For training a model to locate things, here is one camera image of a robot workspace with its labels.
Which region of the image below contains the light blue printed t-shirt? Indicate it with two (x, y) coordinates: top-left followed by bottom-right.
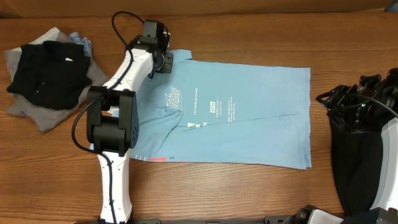
(131, 50), (312, 169)

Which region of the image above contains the black folded polo shirt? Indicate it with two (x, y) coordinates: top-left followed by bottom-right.
(7, 40), (92, 110)

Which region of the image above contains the black garment pile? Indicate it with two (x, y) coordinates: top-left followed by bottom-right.
(330, 121), (383, 216)

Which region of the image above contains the grey folded garment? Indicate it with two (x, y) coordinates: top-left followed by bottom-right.
(5, 31), (109, 132)

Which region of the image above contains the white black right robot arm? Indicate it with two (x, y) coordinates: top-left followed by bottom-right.
(283, 85), (397, 223)

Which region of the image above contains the blue folded garment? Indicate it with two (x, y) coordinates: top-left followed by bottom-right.
(69, 32), (93, 57)

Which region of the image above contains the white mesh folded garment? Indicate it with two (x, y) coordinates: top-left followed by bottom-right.
(30, 27), (60, 45)

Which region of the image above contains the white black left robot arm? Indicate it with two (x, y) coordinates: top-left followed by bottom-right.
(86, 34), (173, 223)

